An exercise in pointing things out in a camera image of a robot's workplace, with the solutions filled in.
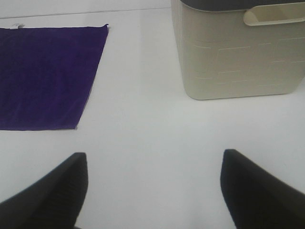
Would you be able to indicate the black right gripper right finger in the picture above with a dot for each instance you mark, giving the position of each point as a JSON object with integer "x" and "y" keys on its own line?
{"x": 256, "y": 199}

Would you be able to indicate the purple towel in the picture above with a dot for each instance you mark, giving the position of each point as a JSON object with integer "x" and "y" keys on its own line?
{"x": 46, "y": 75}

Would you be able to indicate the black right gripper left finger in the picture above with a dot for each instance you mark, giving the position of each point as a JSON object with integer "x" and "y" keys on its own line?
{"x": 52, "y": 202}

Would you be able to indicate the beige plastic storage bin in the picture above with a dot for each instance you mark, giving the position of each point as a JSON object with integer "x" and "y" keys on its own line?
{"x": 239, "y": 48}

